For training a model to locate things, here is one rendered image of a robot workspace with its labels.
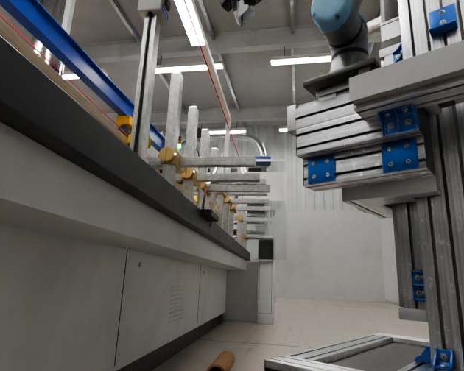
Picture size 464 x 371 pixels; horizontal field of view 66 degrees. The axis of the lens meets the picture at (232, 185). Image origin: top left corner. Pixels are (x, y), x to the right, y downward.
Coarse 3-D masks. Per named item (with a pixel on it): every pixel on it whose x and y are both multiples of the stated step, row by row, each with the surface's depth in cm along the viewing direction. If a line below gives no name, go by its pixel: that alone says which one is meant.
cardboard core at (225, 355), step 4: (224, 352) 177; (228, 352) 178; (220, 356) 166; (224, 356) 167; (228, 356) 170; (232, 356) 176; (216, 360) 159; (220, 360) 159; (224, 360) 161; (228, 360) 166; (232, 360) 172; (212, 364) 151; (216, 364) 151; (220, 364) 152; (224, 364) 155; (228, 364) 161; (232, 364) 172; (208, 368) 151; (212, 368) 159; (216, 368) 166; (220, 368) 150; (224, 368) 152; (228, 368) 159
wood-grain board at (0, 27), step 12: (0, 24) 70; (12, 36) 73; (24, 48) 77; (36, 60) 80; (48, 72) 85; (60, 84) 89; (72, 96) 94; (108, 120) 114; (120, 132) 122; (180, 192) 195
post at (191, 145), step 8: (192, 112) 150; (192, 120) 149; (192, 128) 148; (192, 136) 147; (192, 144) 146; (192, 152) 145; (184, 184) 142; (192, 184) 144; (184, 192) 142; (192, 192) 144
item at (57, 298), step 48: (0, 240) 74; (48, 240) 89; (0, 288) 74; (48, 288) 89; (96, 288) 112; (144, 288) 151; (192, 288) 232; (0, 336) 74; (48, 336) 89; (96, 336) 112; (144, 336) 152; (192, 336) 243
